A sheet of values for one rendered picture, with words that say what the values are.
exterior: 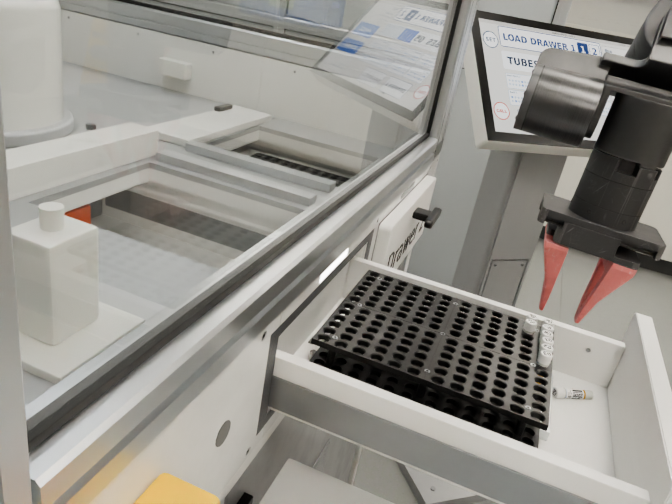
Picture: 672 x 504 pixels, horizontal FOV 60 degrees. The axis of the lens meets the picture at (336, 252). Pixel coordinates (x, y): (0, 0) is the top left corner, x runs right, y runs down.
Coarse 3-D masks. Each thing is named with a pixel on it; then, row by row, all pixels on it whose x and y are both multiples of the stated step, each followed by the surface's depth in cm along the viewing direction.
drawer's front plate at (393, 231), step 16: (416, 192) 91; (432, 192) 102; (400, 208) 83; (416, 208) 91; (384, 224) 77; (400, 224) 81; (416, 224) 96; (384, 240) 77; (400, 240) 86; (416, 240) 101; (384, 256) 78
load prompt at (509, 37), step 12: (504, 36) 129; (516, 36) 130; (528, 36) 131; (540, 36) 133; (552, 36) 134; (516, 48) 129; (528, 48) 131; (540, 48) 132; (564, 48) 135; (576, 48) 136; (588, 48) 138; (600, 48) 139
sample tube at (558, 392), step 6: (558, 390) 63; (564, 390) 63; (570, 390) 64; (576, 390) 64; (582, 390) 64; (588, 390) 65; (558, 396) 63; (564, 396) 63; (570, 396) 64; (576, 396) 64; (582, 396) 64; (588, 396) 64
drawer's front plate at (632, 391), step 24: (624, 336) 67; (648, 336) 61; (624, 360) 64; (648, 360) 56; (624, 384) 61; (648, 384) 53; (624, 408) 58; (648, 408) 51; (624, 432) 56; (648, 432) 49; (624, 456) 54; (648, 456) 48; (624, 480) 52; (648, 480) 46
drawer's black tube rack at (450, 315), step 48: (384, 288) 67; (336, 336) 56; (384, 336) 58; (432, 336) 60; (480, 336) 61; (528, 336) 63; (384, 384) 55; (432, 384) 52; (480, 384) 53; (528, 384) 54; (528, 432) 53
